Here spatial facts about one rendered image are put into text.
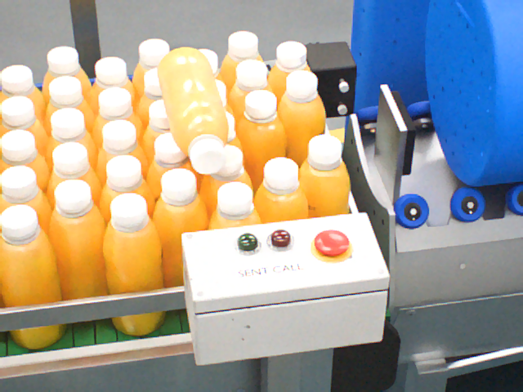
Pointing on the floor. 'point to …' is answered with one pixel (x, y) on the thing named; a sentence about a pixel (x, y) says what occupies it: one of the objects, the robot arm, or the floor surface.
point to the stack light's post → (86, 34)
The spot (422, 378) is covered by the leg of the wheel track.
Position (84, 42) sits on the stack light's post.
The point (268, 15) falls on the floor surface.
